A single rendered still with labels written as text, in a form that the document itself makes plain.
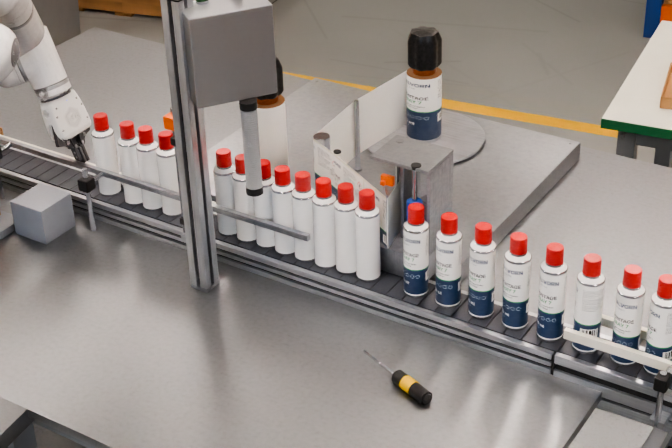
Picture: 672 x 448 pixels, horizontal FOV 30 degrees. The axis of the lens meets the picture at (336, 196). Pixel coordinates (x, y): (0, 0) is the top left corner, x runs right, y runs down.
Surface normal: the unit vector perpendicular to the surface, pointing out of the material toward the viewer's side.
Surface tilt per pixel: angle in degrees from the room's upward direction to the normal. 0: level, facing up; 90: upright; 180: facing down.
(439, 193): 90
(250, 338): 0
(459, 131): 0
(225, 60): 90
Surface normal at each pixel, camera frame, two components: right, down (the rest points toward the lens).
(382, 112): 0.78, 0.29
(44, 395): -0.03, -0.86
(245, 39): 0.38, 0.45
